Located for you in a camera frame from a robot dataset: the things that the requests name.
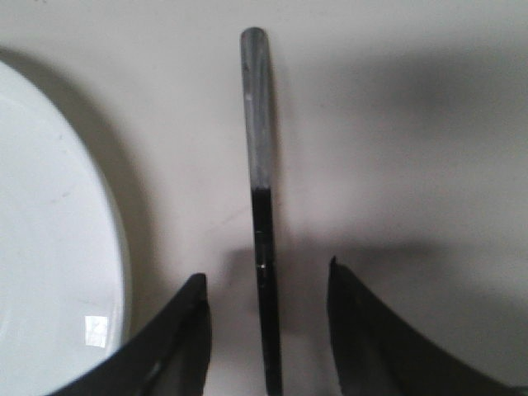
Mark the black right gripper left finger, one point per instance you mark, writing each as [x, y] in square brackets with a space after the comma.
[169, 356]

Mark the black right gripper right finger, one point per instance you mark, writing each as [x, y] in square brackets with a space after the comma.
[377, 353]

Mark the white round plate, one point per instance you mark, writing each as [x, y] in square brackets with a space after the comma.
[65, 304]

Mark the steel fork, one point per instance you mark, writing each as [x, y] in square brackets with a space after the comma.
[258, 113]

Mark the beige rabbit serving tray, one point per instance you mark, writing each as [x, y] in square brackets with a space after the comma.
[400, 149]

